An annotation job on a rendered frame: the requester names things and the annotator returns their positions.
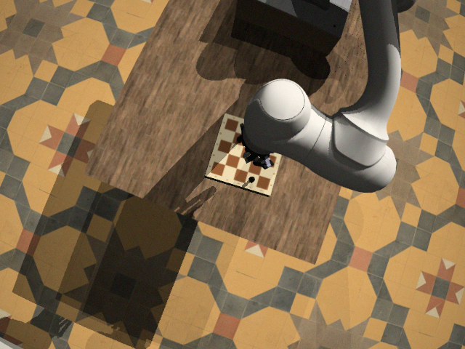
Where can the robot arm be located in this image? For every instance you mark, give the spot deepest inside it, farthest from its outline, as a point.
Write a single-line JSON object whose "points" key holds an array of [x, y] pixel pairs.
{"points": [[348, 148]]}

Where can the brown and cream chessboard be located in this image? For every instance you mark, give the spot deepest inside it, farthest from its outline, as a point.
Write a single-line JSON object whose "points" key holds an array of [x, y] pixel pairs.
{"points": [[228, 165]]}

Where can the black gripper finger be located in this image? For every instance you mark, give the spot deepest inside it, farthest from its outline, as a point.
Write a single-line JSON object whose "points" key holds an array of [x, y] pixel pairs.
{"points": [[259, 162], [246, 152]]}

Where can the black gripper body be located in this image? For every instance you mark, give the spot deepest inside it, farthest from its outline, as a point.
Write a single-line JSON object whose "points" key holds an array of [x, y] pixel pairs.
{"points": [[256, 154]]}

